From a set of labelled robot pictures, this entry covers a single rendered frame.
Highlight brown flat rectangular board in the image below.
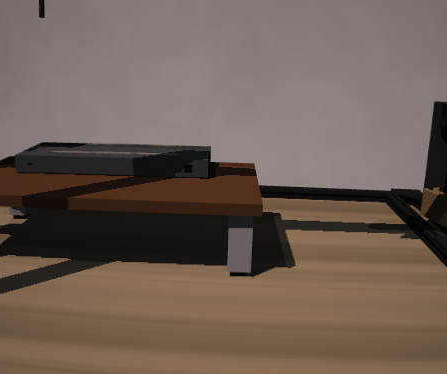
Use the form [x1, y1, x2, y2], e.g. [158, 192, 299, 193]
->
[0, 156, 263, 276]

